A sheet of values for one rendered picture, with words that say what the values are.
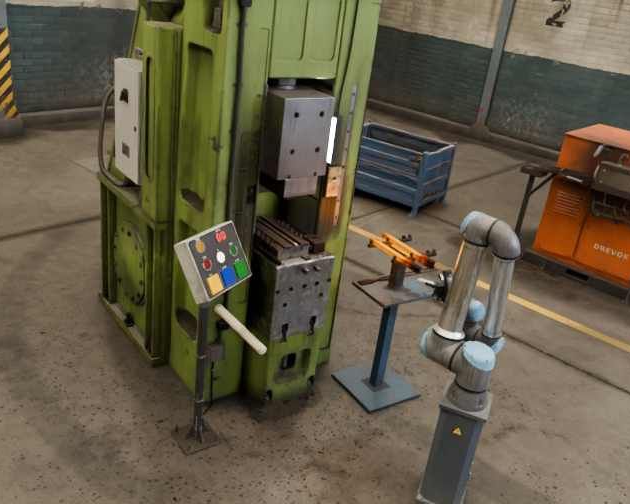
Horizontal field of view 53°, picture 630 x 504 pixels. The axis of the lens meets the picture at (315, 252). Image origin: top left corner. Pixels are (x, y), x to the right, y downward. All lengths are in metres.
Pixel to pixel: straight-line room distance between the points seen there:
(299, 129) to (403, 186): 3.89
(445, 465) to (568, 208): 3.51
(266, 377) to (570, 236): 3.56
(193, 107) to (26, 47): 5.68
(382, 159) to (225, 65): 4.19
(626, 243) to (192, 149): 4.01
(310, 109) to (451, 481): 1.90
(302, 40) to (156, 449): 2.17
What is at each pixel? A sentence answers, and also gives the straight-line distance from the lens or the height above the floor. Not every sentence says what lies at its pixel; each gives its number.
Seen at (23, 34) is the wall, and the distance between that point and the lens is 8.86.
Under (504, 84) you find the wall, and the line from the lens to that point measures 10.81.
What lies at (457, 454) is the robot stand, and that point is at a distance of 3.18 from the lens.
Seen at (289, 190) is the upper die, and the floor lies 1.31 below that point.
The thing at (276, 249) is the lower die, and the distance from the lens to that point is 3.30.
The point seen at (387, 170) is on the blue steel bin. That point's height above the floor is 0.41.
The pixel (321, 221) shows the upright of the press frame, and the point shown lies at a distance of 3.58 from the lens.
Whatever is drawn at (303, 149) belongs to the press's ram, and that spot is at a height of 1.51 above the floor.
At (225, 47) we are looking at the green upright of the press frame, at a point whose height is 1.96.
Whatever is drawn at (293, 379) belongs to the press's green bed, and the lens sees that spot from 3.76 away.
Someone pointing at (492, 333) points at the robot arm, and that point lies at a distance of 3.05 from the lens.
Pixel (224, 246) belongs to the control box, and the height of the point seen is 1.12.
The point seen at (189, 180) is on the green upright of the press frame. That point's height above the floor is 1.22.
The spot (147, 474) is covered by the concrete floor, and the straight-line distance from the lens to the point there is 3.37.
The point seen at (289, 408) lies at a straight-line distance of 3.78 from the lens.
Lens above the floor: 2.35
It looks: 24 degrees down
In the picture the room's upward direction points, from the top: 8 degrees clockwise
